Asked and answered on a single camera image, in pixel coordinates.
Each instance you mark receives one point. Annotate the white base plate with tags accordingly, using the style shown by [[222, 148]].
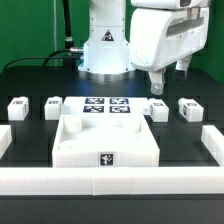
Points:
[[105, 105]]

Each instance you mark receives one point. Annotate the white fence bar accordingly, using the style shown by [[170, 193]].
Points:
[[111, 181], [213, 140], [5, 138]]

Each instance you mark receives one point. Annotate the white left fence bar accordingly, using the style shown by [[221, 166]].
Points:
[[5, 138]]

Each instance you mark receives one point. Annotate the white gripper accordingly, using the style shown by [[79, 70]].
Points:
[[159, 38]]

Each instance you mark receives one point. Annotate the white square tabletop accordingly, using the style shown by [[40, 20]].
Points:
[[107, 140]]

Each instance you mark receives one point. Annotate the white front fence bar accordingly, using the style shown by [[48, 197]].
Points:
[[111, 181]]

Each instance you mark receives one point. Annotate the white right fence bar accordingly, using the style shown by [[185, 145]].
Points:
[[213, 140]]

